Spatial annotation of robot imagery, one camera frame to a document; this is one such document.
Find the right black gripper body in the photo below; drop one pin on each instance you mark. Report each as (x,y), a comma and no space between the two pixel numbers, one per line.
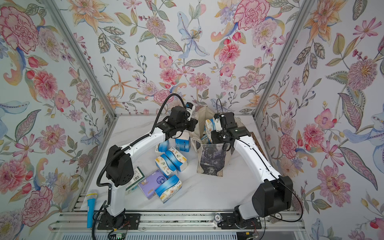
(220,138)

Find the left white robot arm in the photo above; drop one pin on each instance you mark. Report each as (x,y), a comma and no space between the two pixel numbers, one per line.
(119,165)

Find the beige canvas bag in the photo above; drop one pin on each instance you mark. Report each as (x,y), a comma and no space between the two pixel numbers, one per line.
(212,158)

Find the blue microphone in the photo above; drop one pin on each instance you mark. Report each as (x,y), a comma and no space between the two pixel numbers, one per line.
(91,197)

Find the aluminium corner post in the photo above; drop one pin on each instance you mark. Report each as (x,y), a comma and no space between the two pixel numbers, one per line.
(78,53)
(286,50)

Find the green white tissue box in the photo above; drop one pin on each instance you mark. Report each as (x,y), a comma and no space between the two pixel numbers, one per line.
(134,182)

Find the aluminium corner post right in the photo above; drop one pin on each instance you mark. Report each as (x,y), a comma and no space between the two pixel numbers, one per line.
(286,50)

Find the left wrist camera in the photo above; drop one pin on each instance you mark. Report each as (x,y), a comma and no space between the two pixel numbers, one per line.
(190,107)

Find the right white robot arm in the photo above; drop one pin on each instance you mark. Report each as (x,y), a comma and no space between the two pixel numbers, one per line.
(274,193)

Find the metal base rail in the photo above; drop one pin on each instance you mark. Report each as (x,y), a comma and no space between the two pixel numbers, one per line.
(177,225)

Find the purple tissue pack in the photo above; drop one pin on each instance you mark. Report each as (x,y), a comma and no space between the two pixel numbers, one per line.
(151,183)

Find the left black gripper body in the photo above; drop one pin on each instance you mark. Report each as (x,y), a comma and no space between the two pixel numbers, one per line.
(185,124)

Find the blue floral tissue pack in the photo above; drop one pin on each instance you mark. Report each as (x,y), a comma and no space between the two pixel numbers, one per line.
(209,127)
(169,188)
(177,158)
(166,166)

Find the blue floral tissue pack front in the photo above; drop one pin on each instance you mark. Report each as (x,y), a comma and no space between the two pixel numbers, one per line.
(169,188)

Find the wooden chessboard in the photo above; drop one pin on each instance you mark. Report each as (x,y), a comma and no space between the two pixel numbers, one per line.
(259,143)

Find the aluminium corner post left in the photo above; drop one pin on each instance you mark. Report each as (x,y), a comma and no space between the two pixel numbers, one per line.
(78,53)

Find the light blue tissue pack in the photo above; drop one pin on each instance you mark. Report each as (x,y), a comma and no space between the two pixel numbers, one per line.
(162,148)

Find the blue tissue pack by bag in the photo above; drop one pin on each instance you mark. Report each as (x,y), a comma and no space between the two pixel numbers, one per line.
(182,142)

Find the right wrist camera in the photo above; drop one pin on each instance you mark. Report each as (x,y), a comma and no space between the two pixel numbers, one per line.
(217,124)

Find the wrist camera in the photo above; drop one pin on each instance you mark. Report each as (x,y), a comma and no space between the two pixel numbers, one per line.
(217,124)
(190,107)

